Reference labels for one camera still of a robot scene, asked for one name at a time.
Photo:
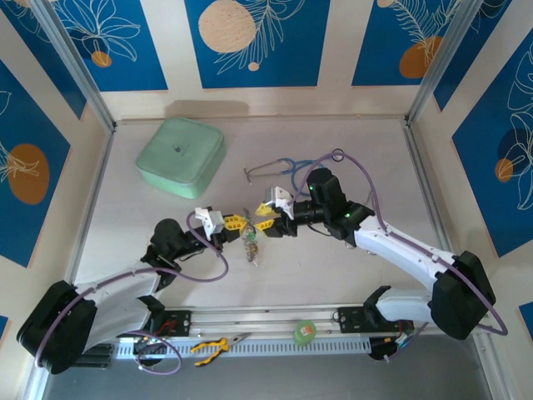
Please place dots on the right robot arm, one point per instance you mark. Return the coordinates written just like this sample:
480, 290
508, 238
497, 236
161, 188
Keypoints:
458, 300

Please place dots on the blue stethoscope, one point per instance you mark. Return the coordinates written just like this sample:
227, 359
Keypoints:
287, 162

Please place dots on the mint green zip case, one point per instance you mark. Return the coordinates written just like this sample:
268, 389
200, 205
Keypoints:
181, 154

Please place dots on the green tape roll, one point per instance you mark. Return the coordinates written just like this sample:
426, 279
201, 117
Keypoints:
305, 333

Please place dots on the yellow black pliers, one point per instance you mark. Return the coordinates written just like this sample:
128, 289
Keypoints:
212, 345

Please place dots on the black ribbed block stack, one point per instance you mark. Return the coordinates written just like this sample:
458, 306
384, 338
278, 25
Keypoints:
98, 356

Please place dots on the grey metal shelf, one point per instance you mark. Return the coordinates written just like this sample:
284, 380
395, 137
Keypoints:
291, 379

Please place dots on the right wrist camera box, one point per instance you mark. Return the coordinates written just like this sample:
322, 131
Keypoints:
277, 195

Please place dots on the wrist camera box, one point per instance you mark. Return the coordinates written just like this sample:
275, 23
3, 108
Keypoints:
277, 195
212, 221

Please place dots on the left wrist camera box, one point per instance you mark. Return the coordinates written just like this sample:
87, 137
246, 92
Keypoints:
212, 221

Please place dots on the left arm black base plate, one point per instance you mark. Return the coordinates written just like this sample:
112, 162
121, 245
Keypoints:
179, 323

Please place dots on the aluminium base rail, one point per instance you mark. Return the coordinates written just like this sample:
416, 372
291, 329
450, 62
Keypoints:
266, 318

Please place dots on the aluminium table side rail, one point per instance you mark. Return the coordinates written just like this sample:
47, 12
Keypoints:
413, 146
98, 175

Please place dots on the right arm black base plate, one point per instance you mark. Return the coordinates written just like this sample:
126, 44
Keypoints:
350, 318

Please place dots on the aluminium frame post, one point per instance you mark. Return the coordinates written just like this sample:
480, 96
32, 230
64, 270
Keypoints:
75, 62
441, 58

